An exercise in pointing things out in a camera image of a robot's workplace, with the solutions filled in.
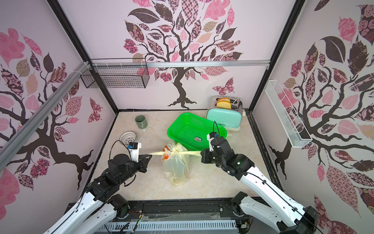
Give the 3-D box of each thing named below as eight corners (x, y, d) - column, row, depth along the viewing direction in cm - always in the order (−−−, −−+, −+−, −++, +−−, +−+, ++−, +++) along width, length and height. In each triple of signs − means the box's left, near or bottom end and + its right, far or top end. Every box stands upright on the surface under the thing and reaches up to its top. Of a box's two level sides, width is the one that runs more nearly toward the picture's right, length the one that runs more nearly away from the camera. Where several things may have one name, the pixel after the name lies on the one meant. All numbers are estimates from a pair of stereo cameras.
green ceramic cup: (136, 128, 111) (133, 122, 105) (139, 121, 116) (136, 115, 110) (146, 128, 111) (144, 122, 105) (148, 121, 116) (146, 115, 110)
